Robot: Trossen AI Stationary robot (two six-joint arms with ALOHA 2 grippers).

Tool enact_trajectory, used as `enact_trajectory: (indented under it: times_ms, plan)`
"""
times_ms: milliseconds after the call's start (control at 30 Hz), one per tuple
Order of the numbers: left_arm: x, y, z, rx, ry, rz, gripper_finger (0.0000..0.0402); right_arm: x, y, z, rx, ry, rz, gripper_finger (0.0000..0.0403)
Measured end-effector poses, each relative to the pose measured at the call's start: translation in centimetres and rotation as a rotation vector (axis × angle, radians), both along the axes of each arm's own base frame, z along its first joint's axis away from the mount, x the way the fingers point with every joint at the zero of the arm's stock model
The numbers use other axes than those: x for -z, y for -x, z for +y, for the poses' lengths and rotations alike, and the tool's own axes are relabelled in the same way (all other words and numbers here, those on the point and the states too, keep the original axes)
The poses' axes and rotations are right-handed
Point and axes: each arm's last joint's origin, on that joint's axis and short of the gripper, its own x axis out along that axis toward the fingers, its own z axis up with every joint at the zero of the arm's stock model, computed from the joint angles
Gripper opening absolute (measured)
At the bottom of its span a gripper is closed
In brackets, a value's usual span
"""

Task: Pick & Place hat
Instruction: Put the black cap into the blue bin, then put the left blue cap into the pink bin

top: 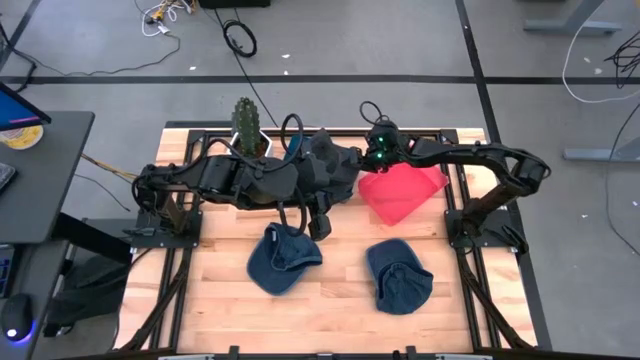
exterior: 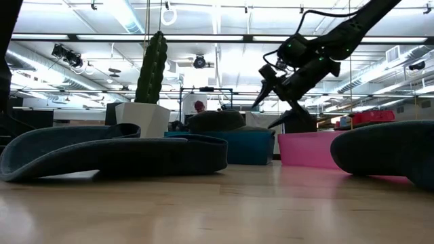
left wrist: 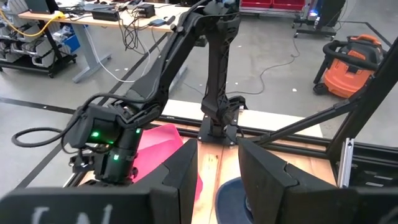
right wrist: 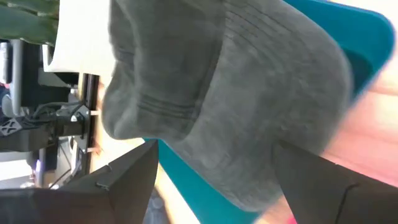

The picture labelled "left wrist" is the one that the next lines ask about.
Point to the black wheeled cart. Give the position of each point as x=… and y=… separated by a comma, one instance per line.
x=326, y=15

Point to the black aluminium table frame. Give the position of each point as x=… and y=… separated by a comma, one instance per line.
x=373, y=90

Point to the small black box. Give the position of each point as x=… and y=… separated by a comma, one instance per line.
x=146, y=11

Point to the black power brick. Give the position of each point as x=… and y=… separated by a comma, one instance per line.
x=105, y=15

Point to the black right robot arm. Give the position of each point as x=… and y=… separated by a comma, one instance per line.
x=217, y=62

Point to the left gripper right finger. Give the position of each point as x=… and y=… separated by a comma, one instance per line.
x=267, y=186

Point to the orange shop vacuum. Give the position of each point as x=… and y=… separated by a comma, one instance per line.
x=345, y=77

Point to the blue denim baseball cap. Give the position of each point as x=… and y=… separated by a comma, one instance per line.
x=230, y=202

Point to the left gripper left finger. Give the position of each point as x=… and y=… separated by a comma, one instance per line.
x=180, y=186

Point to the red plastic crate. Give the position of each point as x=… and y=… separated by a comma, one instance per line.
x=256, y=3
x=289, y=4

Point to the wooden top desk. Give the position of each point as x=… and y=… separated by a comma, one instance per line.
x=77, y=19

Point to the red plastic bin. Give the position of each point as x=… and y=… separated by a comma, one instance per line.
x=155, y=149

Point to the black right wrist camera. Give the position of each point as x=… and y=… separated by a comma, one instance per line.
x=93, y=124

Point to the black storage rack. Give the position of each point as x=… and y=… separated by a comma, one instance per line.
x=40, y=59

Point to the small blue device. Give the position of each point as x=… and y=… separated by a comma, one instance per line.
x=158, y=22

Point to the silver metal bracket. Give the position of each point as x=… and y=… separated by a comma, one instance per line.
x=345, y=165

